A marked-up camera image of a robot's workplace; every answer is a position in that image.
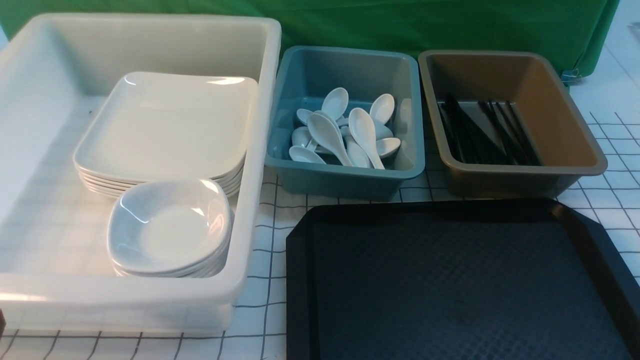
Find white bowl front tray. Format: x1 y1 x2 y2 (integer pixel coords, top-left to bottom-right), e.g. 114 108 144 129
106 178 234 272

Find large white square plate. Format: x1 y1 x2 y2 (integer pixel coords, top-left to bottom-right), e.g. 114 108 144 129
73 71 259 182

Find white spoon in bin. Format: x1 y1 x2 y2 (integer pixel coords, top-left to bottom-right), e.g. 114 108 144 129
307 112 354 167

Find blue plastic spoon bin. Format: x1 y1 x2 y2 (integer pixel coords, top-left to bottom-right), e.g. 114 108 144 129
265 45 426 201

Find white spoon centre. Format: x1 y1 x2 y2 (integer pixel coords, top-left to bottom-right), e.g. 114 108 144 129
348 107 386 170

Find white spoon upper left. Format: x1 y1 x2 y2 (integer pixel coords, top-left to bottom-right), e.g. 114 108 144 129
320 87 349 120

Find white spoon upper right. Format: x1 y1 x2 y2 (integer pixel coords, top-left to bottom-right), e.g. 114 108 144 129
369 93 396 125

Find black chopsticks in bin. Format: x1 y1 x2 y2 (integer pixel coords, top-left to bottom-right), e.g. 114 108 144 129
438 92 543 166

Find stack of white bowls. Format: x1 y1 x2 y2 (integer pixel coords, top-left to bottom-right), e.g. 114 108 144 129
110 237 231 278

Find brown plastic chopstick bin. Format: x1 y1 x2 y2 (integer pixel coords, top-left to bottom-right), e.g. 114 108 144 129
418 50 608 199

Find stack of white plates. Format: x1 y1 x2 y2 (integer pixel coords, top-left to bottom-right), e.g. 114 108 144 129
73 149 246 198

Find black serving tray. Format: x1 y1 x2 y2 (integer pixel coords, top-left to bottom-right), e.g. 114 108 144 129
285 198 640 360

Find large white plastic bin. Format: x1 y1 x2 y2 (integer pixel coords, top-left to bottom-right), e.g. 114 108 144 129
1 13 282 334

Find checkered white tablecloth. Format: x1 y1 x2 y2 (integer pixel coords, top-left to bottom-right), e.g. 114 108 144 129
1 39 639 360

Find green backdrop cloth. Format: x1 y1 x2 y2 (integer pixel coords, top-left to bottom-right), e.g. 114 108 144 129
1 0 619 76

